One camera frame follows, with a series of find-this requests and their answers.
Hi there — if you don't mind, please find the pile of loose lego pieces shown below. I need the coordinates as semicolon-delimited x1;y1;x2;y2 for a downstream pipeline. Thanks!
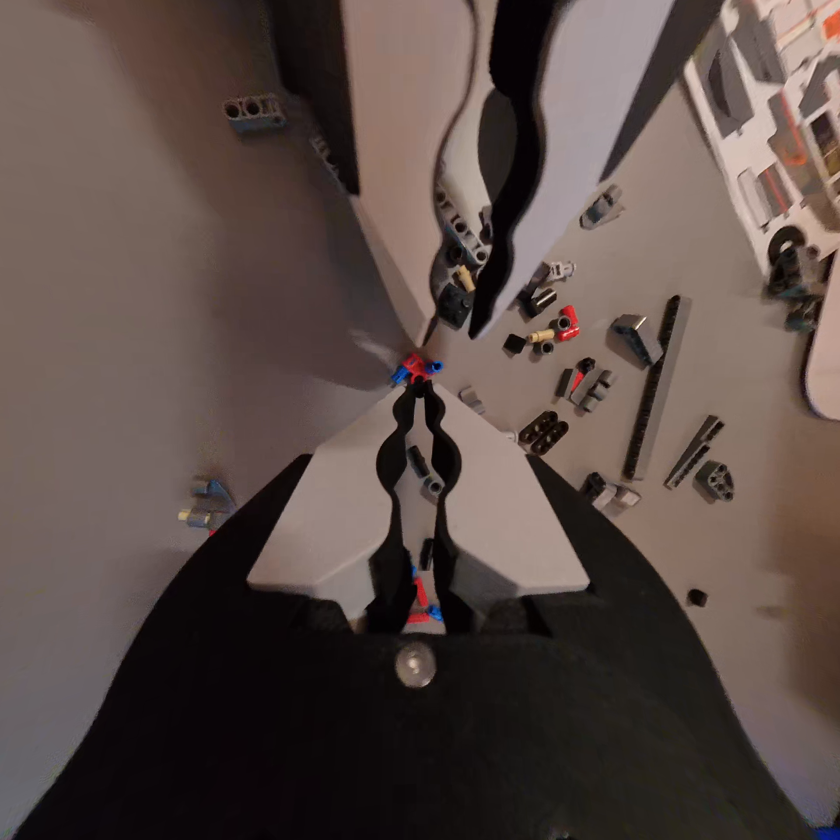
407;184;631;624

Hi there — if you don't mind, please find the dark grey lego liftarm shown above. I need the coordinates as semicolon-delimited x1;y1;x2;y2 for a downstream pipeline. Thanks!
664;415;726;490

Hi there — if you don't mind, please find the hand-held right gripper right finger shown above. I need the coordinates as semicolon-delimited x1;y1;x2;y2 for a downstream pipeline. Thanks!
422;382;591;634

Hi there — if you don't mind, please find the white book stand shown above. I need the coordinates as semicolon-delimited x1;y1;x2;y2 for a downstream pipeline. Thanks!
804;249;840;421

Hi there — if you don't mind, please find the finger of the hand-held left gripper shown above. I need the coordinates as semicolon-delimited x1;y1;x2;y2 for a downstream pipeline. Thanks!
469;0;678;341
340;0;479;347

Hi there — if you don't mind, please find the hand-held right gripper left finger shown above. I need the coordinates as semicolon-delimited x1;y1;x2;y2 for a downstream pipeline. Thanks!
247;384;417;632

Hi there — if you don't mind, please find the dark grey lego piece red pin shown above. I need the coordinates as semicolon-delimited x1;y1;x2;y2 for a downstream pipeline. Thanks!
177;478;237;536

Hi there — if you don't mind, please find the dark grey lego connector assembly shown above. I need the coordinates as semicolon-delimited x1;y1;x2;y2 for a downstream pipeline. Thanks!
764;226;828;332

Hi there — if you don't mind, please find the long dark grey lego beam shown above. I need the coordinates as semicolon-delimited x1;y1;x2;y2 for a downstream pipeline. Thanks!
622;295;691;480

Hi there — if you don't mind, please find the dark grey lego wedge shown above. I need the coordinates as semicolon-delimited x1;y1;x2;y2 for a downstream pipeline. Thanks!
609;314;664;367

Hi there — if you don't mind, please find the dark grey triangular lego plate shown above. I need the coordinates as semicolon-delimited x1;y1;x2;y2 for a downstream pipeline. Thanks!
696;461;735;503

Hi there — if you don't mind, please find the sticker sheet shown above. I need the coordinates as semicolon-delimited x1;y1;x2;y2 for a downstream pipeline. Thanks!
682;0;840;277

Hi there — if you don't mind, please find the light grey short lego beam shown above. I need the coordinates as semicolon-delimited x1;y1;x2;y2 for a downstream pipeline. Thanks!
308;131;345;181
223;93;290;132

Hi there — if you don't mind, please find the dark grey lego block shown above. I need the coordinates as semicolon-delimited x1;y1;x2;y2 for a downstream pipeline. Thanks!
581;471;641;516

